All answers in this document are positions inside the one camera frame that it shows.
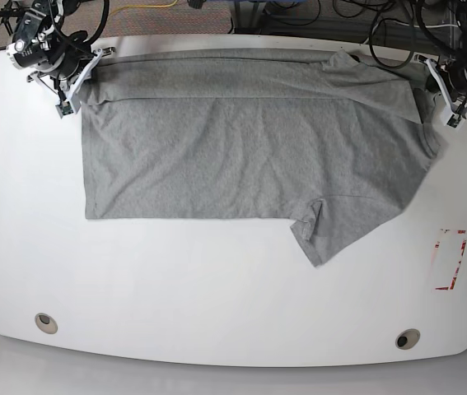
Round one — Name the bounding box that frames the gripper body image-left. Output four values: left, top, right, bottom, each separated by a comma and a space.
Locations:
49, 51, 93, 85

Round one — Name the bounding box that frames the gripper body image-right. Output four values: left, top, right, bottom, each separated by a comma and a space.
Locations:
445, 63, 467, 94

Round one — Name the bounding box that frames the grey T-shirt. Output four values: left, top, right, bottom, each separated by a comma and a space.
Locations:
80, 50, 441, 266

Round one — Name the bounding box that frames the red tape rectangle marking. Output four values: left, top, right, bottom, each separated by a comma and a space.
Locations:
431, 229, 467, 291

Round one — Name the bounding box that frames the white wrist camera mount image-right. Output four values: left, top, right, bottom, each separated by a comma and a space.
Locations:
415, 55, 467, 130

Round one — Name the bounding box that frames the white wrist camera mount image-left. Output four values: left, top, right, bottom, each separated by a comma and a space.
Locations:
26, 47, 116, 119

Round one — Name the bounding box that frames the yellow cable on floor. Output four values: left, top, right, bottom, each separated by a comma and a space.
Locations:
113, 0, 179, 13

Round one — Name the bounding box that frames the right table cable grommet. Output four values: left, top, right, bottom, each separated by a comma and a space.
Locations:
395, 328, 420, 351

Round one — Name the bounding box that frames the table cable grommet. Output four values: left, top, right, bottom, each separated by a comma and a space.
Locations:
35, 313, 58, 335
395, 328, 420, 351

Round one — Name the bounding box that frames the left table cable grommet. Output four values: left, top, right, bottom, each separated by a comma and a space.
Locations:
35, 313, 58, 335

